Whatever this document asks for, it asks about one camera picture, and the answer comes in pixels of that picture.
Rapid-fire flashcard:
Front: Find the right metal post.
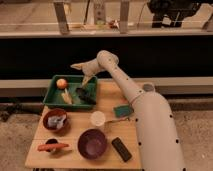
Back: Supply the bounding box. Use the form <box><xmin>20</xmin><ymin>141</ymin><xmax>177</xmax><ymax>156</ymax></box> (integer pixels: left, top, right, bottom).
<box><xmin>119</xmin><ymin>0</ymin><xmax>130</xmax><ymax>34</ymax></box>

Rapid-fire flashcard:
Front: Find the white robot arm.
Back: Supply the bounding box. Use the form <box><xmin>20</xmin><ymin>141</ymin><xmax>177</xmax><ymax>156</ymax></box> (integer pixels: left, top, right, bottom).
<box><xmin>71</xmin><ymin>50</ymin><xmax>186</xmax><ymax>171</ymax></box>

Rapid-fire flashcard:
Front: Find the purple bowl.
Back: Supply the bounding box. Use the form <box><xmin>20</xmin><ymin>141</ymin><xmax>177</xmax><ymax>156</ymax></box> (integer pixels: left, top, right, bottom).
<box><xmin>77</xmin><ymin>129</ymin><xmax>107</xmax><ymax>160</ymax></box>

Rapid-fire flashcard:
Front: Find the small dark bowl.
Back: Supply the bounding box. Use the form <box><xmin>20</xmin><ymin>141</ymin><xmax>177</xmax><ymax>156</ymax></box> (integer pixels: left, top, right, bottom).
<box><xmin>45</xmin><ymin>138</ymin><xmax>58</xmax><ymax>153</ymax></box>

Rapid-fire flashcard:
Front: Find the orange-red apple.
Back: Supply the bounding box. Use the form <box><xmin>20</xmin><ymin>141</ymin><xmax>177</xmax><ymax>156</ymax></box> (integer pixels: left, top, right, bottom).
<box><xmin>56</xmin><ymin>79</ymin><xmax>68</xmax><ymax>89</ymax></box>

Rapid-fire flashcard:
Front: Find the metal post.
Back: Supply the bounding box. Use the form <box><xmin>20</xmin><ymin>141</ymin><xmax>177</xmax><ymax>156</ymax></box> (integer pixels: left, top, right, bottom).
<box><xmin>119</xmin><ymin>0</ymin><xmax>130</xmax><ymax>34</ymax></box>
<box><xmin>53</xmin><ymin>0</ymin><xmax>69</xmax><ymax>35</ymax></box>

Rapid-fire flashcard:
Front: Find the black brush in tray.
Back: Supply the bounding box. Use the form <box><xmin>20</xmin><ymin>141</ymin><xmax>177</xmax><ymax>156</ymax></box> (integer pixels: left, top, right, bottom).
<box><xmin>76</xmin><ymin>87</ymin><xmax>96</xmax><ymax>105</ymax></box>

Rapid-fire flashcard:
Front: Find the green sponge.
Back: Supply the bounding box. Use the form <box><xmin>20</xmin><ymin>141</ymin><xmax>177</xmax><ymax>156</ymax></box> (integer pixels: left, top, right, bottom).
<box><xmin>113</xmin><ymin>105</ymin><xmax>133</xmax><ymax>118</ymax></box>

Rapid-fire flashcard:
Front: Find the green plastic tray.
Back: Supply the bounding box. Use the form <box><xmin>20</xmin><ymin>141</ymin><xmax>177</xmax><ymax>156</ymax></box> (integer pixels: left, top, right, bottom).
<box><xmin>43</xmin><ymin>75</ymin><xmax>93</xmax><ymax>110</ymax></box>

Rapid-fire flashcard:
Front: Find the black remote control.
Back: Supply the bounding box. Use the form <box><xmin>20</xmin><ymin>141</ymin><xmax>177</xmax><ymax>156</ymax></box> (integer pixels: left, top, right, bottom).
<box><xmin>111</xmin><ymin>137</ymin><xmax>132</xmax><ymax>162</ymax></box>

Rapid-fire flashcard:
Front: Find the grey-blue cup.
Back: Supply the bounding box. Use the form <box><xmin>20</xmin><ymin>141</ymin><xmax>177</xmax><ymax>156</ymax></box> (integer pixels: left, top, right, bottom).
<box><xmin>143</xmin><ymin>83</ymin><xmax>155</xmax><ymax>92</ymax></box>

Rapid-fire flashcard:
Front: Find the crumpled white cloth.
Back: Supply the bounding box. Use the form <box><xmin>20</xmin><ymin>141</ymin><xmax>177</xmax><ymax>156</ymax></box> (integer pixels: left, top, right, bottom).
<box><xmin>47</xmin><ymin>115</ymin><xmax>66</xmax><ymax>129</ymax></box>

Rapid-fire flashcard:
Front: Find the black machine in background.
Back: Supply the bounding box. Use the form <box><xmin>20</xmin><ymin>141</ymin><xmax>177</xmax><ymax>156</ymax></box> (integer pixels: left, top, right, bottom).
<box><xmin>147</xmin><ymin>0</ymin><xmax>203</xmax><ymax>29</ymax></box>

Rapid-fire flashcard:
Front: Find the orange carrot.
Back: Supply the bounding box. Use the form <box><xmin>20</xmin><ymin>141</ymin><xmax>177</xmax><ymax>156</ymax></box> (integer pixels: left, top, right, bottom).
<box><xmin>37</xmin><ymin>143</ymin><xmax>69</xmax><ymax>151</ymax></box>

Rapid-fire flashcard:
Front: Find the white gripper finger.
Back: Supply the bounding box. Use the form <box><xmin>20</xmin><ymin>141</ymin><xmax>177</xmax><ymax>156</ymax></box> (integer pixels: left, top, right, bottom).
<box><xmin>82</xmin><ymin>75</ymin><xmax>92</xmax><ymax>87</ymax></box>
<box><xmin>70</xmin><ymin>63</ymin><xmax>82</xmax><ymax>70</ymax></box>

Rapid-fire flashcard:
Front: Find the left metal post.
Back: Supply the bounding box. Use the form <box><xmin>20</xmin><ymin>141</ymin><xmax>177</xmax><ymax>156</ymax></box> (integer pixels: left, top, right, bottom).
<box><xmin>53</xmin><ymin>0</ymin><xmax>69</xmax><ymax>35</ymax></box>

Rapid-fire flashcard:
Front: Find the white cup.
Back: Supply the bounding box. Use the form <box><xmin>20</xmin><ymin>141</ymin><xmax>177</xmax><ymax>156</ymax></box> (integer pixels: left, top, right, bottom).
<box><xmin>90</xmin><ymin>111</ymin><xmax>106</xmax><ymax>127</ymax></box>

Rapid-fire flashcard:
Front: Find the dark red bowl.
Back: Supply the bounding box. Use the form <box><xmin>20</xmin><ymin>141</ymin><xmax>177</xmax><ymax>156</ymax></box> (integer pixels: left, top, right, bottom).
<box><xmin>43</xmin><ymin>108</ymin><xmax>69</xmax><ymax>132</ymax></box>

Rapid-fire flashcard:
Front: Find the metal spoon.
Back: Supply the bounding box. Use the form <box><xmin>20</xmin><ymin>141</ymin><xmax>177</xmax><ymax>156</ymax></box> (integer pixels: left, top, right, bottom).
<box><xmin>105</xmin><ymin>117</ymin><xmax>130</xmax><ymax>125</ymax></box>

